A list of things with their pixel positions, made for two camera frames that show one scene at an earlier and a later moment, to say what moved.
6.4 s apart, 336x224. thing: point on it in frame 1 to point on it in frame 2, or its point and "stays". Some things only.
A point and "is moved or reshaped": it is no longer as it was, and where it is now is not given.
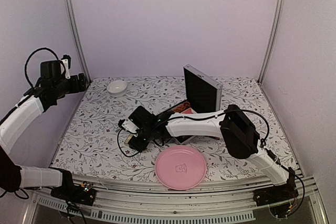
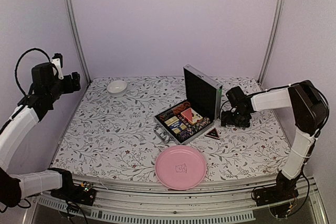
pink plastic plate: x=180 y=167 stays
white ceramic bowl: x=117 y=88 stays
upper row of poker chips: x=182 y=107 stays
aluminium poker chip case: x=202 y=94 stays
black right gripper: x=139 y=146 to x=226 y=119
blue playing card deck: x=128 y=138 is moved or reshaped
